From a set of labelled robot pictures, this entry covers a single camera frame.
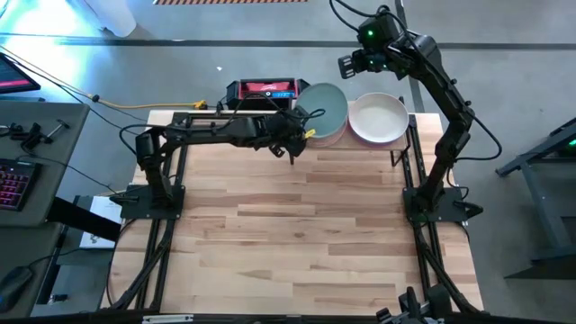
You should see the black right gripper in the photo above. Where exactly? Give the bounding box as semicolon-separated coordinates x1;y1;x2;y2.
337;44;406;80

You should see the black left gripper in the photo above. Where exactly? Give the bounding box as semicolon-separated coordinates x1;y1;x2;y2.
256;112;316;159

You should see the teal plate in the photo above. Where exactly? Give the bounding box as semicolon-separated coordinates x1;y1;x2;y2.
294;82;349;139

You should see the cream plate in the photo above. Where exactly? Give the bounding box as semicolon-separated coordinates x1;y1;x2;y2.
348;92;410;145

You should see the red and black power station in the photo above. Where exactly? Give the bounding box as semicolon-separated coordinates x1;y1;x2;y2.
226;77;311;112

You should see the white paper sheet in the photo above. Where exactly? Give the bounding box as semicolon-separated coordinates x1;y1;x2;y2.
79;195;123;249

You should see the white rounded container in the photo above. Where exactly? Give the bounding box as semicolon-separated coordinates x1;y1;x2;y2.
83;0;138;38

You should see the black clamp device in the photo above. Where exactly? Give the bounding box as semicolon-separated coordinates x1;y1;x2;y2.
376;285;455;324

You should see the black flat panel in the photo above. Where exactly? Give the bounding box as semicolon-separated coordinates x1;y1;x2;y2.
47;196;122;243

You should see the grey side desk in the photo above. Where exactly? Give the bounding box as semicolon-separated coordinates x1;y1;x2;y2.
0;99;90;321

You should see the black desk clamp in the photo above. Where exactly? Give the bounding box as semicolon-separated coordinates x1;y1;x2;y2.
0;119;71;152

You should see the black table stand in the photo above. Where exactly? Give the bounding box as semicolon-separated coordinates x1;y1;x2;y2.
494;116;576;280

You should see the backlit black keyboard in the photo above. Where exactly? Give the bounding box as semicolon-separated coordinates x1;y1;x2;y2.
0;157;41;212

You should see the computer monitor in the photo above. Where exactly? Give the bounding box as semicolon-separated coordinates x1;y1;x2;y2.
0;52;41;95

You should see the black computer mouse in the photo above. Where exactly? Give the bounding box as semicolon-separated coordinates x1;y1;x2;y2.
0;265;35;312

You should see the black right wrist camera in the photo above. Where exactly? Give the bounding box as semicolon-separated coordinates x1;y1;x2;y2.
357;13;401;49

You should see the wooden shelf with black frame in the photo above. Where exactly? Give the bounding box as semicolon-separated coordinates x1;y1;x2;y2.
287;96;413;168

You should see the yellow extension cable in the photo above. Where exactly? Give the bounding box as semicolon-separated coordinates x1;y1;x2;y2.
92;93;209;112

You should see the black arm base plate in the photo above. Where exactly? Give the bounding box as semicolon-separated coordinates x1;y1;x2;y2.
402;186;472;224
110;184;185;221

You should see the black table frame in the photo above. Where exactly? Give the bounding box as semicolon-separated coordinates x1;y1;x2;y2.
0;96;576;324

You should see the silver metal bracket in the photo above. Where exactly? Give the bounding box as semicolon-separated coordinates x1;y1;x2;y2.
142;314;194;324

